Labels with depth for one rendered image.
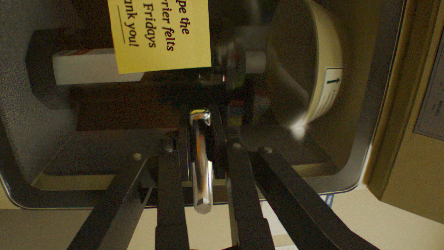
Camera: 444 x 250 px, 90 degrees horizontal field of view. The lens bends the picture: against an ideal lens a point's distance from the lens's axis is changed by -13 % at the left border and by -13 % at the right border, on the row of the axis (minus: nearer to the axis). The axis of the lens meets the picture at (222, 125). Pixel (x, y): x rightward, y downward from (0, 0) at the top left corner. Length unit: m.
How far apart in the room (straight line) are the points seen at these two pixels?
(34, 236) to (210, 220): 0.60
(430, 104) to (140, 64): 0.27
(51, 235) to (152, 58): 0.39
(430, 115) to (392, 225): 1.08
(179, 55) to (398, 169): 0.26
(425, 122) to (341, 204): 0.79
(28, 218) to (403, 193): 0.51
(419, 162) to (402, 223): 1.08
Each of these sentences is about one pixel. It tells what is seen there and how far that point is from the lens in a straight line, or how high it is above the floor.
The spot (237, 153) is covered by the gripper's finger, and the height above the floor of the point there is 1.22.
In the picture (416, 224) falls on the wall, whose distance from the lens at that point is 1.47.
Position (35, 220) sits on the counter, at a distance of 0.48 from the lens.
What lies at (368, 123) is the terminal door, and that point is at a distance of 0.30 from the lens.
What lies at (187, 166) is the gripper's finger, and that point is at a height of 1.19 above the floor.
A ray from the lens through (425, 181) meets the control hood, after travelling 0.33.
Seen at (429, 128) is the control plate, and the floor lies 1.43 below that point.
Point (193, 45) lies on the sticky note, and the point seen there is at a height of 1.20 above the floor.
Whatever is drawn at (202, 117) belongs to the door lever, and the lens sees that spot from 0.17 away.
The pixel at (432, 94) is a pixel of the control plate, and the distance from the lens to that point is 0.30.
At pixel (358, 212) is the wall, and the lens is 1.15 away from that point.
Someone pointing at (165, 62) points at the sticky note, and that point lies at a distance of 0.21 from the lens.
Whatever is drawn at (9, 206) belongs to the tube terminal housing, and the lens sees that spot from 0.36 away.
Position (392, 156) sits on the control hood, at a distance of 0.32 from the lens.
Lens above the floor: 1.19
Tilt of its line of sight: 7 degrees up
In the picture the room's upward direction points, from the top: 88 degrees clockwise
